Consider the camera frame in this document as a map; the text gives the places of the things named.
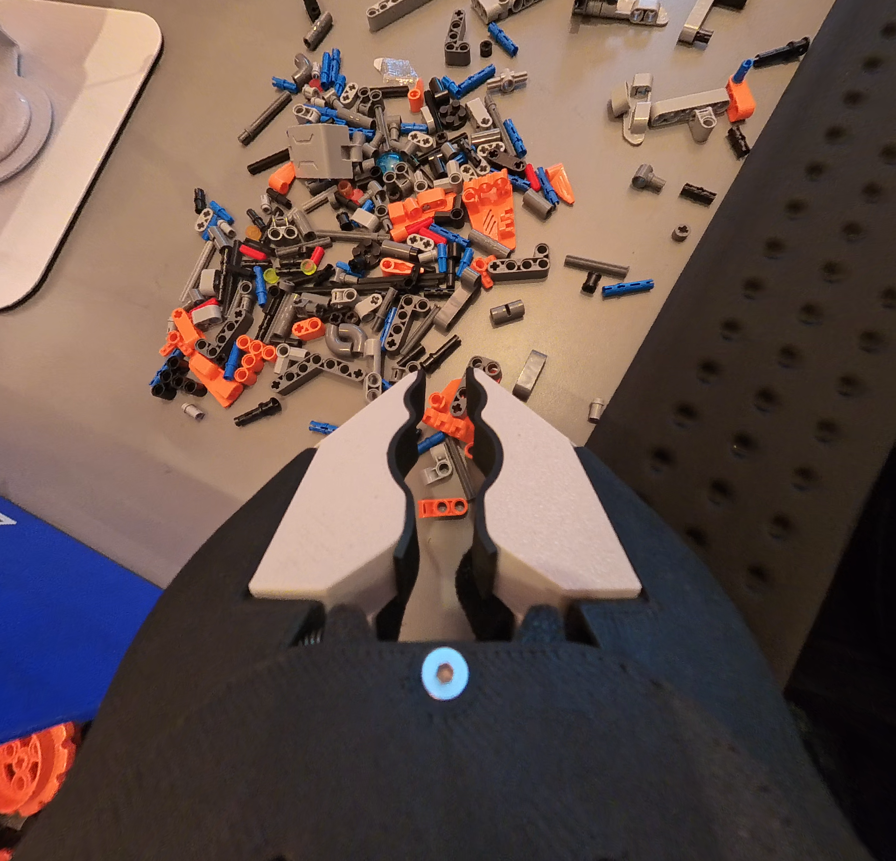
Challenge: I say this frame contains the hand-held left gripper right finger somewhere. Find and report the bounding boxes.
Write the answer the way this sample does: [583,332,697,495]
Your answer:
[458,366,644,644]

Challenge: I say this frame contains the grey crank beam black pins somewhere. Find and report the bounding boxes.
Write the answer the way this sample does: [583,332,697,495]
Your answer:
[677,0,753,45]

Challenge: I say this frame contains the grey beam assembly orange end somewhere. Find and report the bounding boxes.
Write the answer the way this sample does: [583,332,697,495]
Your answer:
[608,56,759,147]

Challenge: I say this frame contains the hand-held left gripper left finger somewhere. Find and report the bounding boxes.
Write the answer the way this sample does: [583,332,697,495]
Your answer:
[246,370,428,644]

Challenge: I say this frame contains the black dimpled pad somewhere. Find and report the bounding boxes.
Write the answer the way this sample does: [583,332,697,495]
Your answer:
[587,0,896,687]

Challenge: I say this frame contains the dark grey axle rod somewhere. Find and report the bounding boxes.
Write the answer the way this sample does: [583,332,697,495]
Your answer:
[238,90,294,147]

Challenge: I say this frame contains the grey L beam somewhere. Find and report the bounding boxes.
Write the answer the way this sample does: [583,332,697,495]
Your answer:
[490,244,551,278]

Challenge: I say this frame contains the orange spoked wheel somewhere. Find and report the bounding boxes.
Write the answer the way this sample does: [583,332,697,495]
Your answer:
[0,721,77,818]

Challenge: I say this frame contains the grey slope piece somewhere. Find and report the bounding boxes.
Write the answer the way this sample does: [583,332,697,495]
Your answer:
[512,349,549,402]

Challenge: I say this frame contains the long black pin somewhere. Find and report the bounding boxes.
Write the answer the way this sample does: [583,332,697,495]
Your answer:
[752,35,812,69]

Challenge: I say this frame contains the dark grey ribbed rod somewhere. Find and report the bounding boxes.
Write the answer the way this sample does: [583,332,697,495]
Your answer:
[563,254,630,279]

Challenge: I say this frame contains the white stand base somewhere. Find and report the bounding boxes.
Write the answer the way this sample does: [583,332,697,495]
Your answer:
[0,0,164,312]

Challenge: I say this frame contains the pile of building pieces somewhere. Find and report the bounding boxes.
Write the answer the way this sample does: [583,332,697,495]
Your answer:
[147,49,576,456]

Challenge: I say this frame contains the blue plastic bin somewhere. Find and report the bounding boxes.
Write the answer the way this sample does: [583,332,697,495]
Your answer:
[0,496,166,744]

